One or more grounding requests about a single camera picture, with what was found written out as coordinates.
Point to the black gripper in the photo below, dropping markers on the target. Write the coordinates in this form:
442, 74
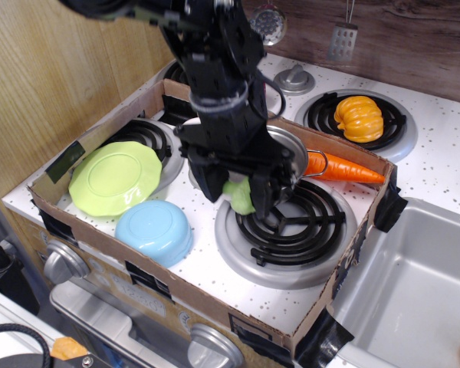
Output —
236, 139

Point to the green toy broccoli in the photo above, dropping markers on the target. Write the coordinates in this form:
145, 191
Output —
239, 194

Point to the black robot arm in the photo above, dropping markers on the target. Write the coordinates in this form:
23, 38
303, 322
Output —
218, 50

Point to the stainless steel pot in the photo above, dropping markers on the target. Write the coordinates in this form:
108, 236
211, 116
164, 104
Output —
299, 154

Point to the white toy food piece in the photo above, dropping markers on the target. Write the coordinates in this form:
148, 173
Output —
191, 122

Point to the orange toy carrot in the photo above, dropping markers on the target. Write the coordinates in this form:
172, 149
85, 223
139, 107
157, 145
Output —
329, 167

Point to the front right stove burner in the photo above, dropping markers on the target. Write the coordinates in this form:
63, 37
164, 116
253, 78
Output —
296, 246

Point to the blue plastic bowl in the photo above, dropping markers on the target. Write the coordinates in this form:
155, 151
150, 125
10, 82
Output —
158, 229

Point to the cardboard fence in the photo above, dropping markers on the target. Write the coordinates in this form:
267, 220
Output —
265, 319

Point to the silver stove top knob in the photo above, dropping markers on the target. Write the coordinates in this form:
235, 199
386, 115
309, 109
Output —
295, 81

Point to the back left stove burner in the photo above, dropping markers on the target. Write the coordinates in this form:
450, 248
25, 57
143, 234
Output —
176, 73

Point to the green plastic plate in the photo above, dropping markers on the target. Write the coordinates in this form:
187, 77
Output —
115, 178

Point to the yellow toy pumpkin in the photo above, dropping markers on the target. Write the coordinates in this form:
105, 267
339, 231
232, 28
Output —
360, 119

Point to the hanging metal strainer ladle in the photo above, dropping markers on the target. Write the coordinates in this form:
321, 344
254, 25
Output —
269, 22

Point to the back right stove burner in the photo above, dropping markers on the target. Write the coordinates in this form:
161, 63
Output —
399, 127

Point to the right silver oven knob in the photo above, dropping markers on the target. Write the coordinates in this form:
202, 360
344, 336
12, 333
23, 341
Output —
210, 348

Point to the silver oven knob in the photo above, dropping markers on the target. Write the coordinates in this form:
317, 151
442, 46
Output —
63, 263
210, 348

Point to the hanging metal grater spatula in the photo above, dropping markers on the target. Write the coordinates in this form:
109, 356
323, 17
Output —
343, 38

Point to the left silver oven knob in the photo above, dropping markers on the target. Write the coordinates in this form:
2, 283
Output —
63, 263

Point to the grey toy sink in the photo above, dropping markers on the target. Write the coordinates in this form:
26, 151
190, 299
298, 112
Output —
401, 302

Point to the orange toy at bottom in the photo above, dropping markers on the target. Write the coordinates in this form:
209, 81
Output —
66, 348

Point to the silver oven door handle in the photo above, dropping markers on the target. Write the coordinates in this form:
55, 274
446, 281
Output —
128, 338

